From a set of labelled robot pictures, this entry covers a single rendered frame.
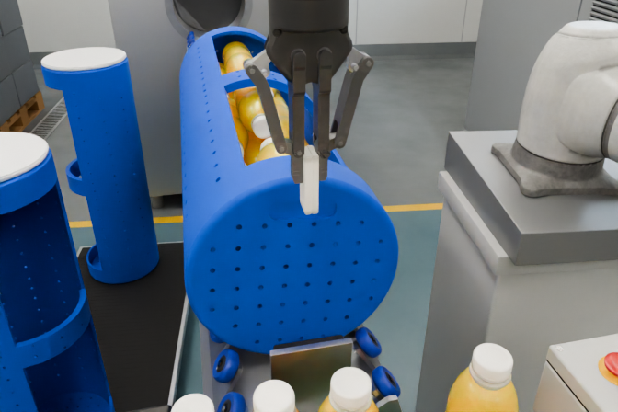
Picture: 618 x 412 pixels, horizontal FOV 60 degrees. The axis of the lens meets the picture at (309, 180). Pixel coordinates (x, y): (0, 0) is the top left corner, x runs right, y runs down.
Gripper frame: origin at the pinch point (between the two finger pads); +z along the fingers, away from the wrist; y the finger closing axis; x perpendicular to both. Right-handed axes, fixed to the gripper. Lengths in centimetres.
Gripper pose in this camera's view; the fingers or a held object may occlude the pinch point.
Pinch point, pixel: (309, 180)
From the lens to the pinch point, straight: 58.5
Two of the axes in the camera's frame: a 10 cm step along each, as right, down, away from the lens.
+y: 9.8, -1.0, 1.9
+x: -2.2, -4.5, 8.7
